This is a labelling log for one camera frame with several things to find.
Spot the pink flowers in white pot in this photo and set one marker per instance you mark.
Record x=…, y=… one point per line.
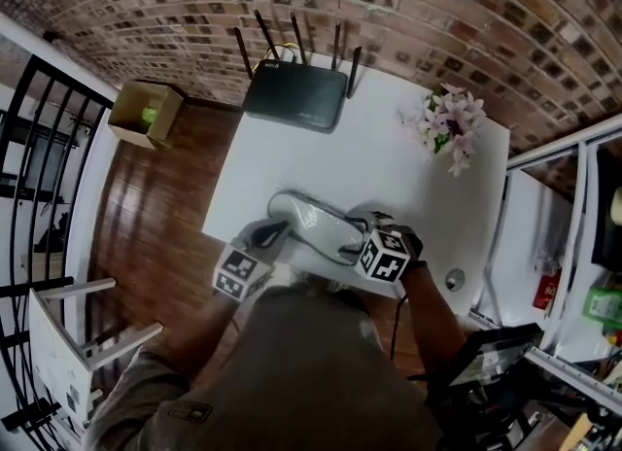
x=452, y=128

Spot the green packet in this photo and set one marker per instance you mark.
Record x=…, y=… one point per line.
x=602, y=302

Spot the white metal shelf rack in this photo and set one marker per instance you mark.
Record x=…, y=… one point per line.
x=534, y=225

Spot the black metal railing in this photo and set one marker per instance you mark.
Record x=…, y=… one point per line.
x=29, y=157

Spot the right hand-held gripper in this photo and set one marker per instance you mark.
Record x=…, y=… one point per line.
x=384, y=257

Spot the green object in box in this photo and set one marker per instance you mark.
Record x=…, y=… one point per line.
x=149, y=115

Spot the black office chair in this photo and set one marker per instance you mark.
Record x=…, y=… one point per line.
x=491, y=357

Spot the person's left forearm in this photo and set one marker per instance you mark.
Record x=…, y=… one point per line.
x=199, y=337

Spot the black router with antennas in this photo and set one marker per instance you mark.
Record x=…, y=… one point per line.
x=291, y=96

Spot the red packet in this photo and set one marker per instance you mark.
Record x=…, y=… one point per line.
x=546, y=289

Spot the white patterned sneaker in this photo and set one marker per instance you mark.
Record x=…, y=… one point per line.
x=333, y=283
x=291, y=278

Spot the white wooden stool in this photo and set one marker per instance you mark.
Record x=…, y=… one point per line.
x=58, y=347

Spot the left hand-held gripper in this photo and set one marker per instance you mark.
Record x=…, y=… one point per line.
x=240, y=271

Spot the person's grey t-shirt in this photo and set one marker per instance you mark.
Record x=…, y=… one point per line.
x=301, y=376

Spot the open cardboard box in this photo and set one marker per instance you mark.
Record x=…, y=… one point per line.
x=131, y=118

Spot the person's right forearm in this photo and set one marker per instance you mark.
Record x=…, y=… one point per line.
x=432, y=313

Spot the clear plastic bag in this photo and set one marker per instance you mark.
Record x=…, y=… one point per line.
x=311, y=216

